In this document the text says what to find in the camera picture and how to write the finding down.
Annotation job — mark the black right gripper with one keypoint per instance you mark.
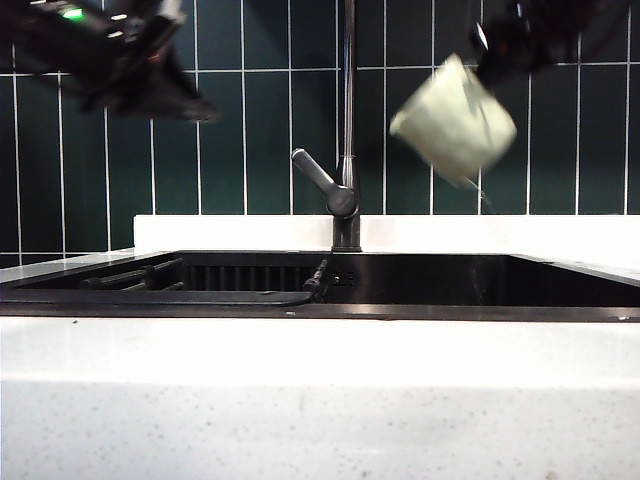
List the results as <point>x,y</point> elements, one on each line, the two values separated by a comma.
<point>530,35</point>

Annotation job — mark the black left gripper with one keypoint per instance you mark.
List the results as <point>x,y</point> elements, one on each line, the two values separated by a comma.
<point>115,45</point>

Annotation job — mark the pale green dimpled mug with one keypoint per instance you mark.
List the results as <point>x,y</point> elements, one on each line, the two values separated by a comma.
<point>455,122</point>

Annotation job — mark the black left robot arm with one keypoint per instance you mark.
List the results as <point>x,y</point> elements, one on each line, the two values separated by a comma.
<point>35,30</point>

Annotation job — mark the black sink drain rack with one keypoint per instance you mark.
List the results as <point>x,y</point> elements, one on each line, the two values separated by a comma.
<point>200,297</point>

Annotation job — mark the dark metal faucet spout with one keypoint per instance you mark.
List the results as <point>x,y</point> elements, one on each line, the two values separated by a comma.
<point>347,235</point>

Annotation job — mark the black kitchen sink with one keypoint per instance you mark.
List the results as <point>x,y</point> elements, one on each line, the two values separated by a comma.
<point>450,285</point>

